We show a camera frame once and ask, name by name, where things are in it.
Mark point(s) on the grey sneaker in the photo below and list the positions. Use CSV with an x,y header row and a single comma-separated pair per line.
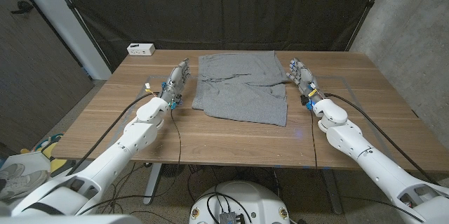
x,y
10,170
24,182

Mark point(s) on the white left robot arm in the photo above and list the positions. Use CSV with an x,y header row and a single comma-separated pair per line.
x,y
105,168

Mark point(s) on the black backdrop curtain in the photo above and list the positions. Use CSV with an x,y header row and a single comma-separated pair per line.
x,y
224,6

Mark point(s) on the yellow and teal floor item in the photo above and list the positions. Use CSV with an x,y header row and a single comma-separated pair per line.
x,y
58,164

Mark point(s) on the dark round grille object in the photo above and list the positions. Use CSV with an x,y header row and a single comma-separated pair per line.
x,y
172,170

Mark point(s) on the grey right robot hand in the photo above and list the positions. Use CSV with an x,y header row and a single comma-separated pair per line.
x,y
304,78

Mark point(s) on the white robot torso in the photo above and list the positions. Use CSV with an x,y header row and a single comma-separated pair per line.
x,y
245,199

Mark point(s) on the grey fabric shorts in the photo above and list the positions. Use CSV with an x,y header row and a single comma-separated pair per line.
x,y
242,90

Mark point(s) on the white power strip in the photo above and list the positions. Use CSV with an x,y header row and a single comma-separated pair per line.
x,y
140,49

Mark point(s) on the black backdrop stand pole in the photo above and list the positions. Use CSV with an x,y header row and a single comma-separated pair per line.
x,y
71,6
368,4

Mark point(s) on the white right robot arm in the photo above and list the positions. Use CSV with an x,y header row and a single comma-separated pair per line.
x,y
368,161

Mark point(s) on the grey torso electronics box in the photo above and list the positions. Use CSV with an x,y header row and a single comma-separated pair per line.
x,y
228,218

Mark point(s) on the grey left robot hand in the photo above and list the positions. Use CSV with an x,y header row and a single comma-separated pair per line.
x,y
175,81

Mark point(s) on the white door frame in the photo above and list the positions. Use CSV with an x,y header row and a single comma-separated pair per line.
x,y
70,31

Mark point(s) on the grey table leg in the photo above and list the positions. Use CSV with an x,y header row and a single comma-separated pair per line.
x,y
331,192
152,185

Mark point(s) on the dark wooden door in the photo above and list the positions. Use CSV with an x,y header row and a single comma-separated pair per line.
x,y
35,76

